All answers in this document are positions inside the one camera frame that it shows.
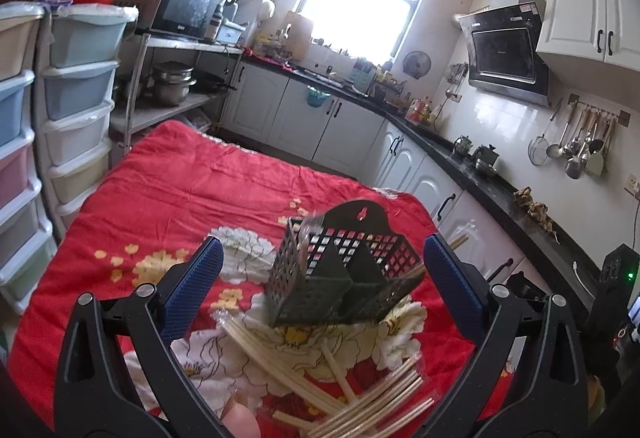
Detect blue storage box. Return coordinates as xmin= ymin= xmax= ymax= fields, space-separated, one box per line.
xmin=215 ymin=19 xmax=246 ymax=45

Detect white base cabinets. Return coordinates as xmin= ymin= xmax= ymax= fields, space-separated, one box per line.
xmin=224 ymin=62 xmax=549 ymax=291

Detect chopstick pair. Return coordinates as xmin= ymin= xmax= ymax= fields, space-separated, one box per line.
xmin=215 ymin=311 xmax=345 ymax=415

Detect plastic drawer tower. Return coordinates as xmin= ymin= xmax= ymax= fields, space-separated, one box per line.
xmin=32 ymin=4 xmax=139 ymax=239
xmin=0 ymin=2 xmax=56 ymax=316

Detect dark teapot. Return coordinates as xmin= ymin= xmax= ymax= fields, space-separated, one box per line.
xmin=472 ymin=145 xmax=499 ymax=177

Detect small black fan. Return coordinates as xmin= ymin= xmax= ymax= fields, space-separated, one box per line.
xmin=402 ymin=50 xmax=432 ymax=80

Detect right hand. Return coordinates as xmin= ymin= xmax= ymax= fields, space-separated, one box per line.
xmin=220 ymin=389 xmax=260 ymax=438

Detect wooden cutting board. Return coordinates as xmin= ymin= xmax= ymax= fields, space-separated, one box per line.
xmin=283 ymin=12 xmax=314 ymax=61

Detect left plastic drawer tower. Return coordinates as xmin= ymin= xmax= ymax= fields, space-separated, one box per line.
xmin=0 ymin=2 xmax=56 ymax=316

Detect red floral blanket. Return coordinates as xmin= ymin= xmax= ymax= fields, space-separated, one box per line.
xmin=8 ymin=121 xmax=473 ymax=437

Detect black microwave oven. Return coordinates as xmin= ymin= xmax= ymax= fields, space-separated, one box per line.
xmin=119 ymin=0 xmax=222 ymax=40

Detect black countertop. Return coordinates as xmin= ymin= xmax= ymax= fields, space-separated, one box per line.
xmin=242 ymin=52 xmax=601 ymax=319

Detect chopstick bundle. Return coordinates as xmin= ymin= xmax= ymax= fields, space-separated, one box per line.
xmin=271 ymin=351 xmax=436 ymax=438

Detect right plastic drawer tower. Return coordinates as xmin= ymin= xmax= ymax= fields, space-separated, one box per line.
xmin=32 ymin=4 xmax=139 ymax=239

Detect metal shelf rack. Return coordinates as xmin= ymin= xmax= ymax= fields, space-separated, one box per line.
xmin=117 ymin=29 xmax=243 ymax=155

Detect steel kettle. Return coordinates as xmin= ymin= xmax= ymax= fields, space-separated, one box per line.
xmin=454 ymin=135 xmax=473 ymax=158

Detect blue hanging bin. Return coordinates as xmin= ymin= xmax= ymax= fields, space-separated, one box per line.
xmin=307 ymin=86 xmax=331 ymax=108

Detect dark green utensil basket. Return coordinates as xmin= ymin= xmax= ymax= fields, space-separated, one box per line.
xmin=265 ymin=200 xmax=426 ymax=328

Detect white upper wall cabinet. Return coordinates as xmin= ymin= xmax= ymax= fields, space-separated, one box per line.
xmin=537 ymin=0 xmax=639 ymax=71

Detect steel pot stack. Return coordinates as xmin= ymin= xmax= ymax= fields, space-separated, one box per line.
xmin=152 ymin=61 xmax=196 ymax=107

